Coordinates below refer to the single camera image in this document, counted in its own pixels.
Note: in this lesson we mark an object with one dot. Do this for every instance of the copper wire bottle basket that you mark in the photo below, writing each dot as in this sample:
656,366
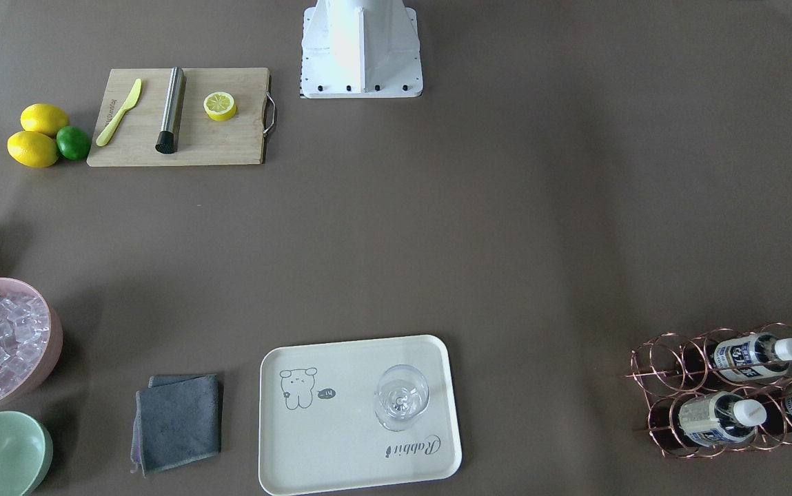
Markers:
672,369

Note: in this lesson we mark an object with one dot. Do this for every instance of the tea bottle upper rack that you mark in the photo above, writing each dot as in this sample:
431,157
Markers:
752,358

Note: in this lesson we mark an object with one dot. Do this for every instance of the clear wine glass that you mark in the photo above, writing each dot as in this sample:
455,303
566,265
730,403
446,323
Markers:
402,395

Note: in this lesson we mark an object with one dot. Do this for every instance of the cream rabbit tray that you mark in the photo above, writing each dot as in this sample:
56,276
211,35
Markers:
317,428

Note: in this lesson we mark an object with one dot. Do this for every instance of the bamboo cutting board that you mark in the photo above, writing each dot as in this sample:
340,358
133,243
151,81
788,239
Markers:
200,140

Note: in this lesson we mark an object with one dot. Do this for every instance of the half lemon slice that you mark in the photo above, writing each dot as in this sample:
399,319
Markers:
220,106

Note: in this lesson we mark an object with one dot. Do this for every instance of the steel muddler black tip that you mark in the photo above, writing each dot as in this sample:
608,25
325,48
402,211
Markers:
168,137

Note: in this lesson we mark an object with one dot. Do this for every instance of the grey folded cloth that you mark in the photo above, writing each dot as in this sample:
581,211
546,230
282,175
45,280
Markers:
177,421

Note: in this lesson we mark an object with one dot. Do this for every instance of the yellow plastic knife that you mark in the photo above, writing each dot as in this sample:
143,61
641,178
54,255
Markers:
128,104

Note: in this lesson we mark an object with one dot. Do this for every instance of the green lime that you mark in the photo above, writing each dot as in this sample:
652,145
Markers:
73,143

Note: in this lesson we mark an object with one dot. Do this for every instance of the whole yellow lemon upper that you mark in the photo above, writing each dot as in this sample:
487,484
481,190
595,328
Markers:
44,118

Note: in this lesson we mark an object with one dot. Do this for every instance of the whole yellow lemon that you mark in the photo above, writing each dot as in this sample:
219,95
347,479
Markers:
33,149
44,118

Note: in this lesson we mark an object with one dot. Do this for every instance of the whole yellow lemon lower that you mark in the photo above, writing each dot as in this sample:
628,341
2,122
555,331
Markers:
33,149

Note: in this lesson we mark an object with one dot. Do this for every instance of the pink bowl of ice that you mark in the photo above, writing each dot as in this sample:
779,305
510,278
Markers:
31,339

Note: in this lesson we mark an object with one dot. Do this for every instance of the mint green bowl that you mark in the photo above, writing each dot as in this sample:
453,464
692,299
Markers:
25,453

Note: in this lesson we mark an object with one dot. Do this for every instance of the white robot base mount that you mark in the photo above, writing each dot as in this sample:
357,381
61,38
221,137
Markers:
360,50

